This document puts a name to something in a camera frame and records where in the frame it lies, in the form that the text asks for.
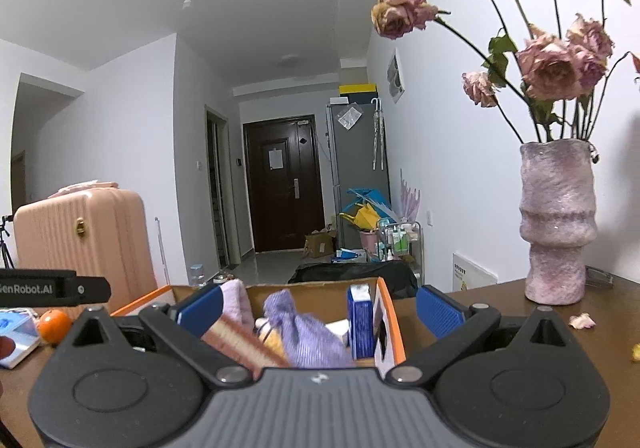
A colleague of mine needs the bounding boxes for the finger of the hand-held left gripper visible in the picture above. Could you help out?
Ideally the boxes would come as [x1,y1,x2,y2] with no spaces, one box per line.
[74,276,112,305]

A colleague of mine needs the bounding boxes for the fallen rose petal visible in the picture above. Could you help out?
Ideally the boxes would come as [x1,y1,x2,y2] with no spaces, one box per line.
[568,311,597,331]

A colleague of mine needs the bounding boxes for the pink cloth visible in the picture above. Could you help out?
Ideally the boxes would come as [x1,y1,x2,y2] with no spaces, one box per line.
[47,179,121,199]

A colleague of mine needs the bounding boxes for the dark brown door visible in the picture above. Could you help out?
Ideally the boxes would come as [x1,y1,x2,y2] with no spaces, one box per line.
[242,114,326,254]

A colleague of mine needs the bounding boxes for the pink textured vase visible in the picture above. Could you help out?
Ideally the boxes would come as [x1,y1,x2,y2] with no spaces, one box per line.
[518,140,600,305]

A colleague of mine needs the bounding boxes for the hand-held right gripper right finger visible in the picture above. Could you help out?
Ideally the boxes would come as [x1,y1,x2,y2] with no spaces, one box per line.
[387,285,569,386]

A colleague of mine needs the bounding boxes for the purple knit pouch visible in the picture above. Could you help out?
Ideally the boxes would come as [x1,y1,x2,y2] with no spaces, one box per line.
[263,289,354,369]

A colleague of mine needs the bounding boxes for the orange cardboard box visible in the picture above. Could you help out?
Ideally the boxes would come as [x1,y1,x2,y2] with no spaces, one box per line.
[109,276,407,380]

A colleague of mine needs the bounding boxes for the eyeglasses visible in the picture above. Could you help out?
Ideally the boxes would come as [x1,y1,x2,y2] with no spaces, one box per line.
[584,265,615,287]

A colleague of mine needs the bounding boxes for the purple feather decoration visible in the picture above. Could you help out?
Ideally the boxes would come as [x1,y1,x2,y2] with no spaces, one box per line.
[399,169,423,224]

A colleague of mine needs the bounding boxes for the black covered chair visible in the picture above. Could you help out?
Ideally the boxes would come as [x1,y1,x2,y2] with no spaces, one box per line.
[288,260,419,299]

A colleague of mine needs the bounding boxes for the blue wet wipes pack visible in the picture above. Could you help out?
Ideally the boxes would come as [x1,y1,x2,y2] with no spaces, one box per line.
[0,309,42,369]

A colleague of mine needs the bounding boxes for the blue and white packet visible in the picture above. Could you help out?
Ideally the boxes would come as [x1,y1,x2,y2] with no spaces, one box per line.
[346,283,376,360]

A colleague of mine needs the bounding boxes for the metal cart with bottles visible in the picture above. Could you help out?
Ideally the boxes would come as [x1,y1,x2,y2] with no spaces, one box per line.
[377,221,425,279]

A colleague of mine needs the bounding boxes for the pink ribbed suitcase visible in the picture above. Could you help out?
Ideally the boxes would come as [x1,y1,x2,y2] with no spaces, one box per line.
[13,187,160,314]

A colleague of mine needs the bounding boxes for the blue floor bag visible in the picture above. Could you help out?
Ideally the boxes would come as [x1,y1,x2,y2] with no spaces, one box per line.
[330,247,369,264]

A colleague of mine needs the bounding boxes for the grey refrigerator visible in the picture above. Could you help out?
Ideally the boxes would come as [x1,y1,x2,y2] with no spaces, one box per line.
[325,97,392,249]

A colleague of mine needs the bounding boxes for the pale purple plush headband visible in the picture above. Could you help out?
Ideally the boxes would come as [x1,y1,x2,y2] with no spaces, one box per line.
[219,279,256,329]

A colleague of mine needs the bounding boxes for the leaning white board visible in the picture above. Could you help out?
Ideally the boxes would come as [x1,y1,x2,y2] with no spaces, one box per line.
[452,251,499,293]

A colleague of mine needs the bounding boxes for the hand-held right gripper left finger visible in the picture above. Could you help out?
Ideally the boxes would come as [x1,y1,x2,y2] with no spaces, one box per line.
[71,285,253,386]

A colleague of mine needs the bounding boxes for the yellow and black box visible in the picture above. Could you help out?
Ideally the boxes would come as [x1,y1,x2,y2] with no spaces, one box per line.
[338,83,380,102]

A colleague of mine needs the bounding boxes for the white mop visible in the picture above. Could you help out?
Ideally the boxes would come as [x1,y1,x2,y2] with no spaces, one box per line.
[153,216,171,287]

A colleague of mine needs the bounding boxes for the clear plastic bag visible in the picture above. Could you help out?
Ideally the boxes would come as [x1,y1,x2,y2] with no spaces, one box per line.
[336,104,363,129]

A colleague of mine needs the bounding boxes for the yellow and white plush toy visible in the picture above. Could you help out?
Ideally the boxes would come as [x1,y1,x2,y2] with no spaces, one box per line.
[254,317,287,360]

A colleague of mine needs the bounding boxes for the folded clear umbrella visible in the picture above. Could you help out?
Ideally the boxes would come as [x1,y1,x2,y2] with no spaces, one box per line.
[370,98,387,172]

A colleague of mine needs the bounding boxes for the dried pink roses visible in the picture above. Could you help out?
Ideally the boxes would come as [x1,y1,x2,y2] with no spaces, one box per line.
[370,0,640,145]

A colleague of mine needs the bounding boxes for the orange fruit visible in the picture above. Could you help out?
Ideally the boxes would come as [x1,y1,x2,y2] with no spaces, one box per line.
[37,309,73,345]

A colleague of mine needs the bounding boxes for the blue folded frame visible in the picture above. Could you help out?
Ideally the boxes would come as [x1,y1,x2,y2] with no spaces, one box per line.
[347,186,391,219]

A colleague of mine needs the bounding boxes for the pink sponge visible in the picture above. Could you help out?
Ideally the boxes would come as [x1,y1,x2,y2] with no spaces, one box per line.
[202,315,292,370]

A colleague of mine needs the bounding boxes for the brown floor carton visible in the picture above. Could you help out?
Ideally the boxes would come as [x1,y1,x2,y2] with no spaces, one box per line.
[303,227,337,259]

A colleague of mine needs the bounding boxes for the black tripod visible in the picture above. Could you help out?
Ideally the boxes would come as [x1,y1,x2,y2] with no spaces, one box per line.
[0,214,16,269]

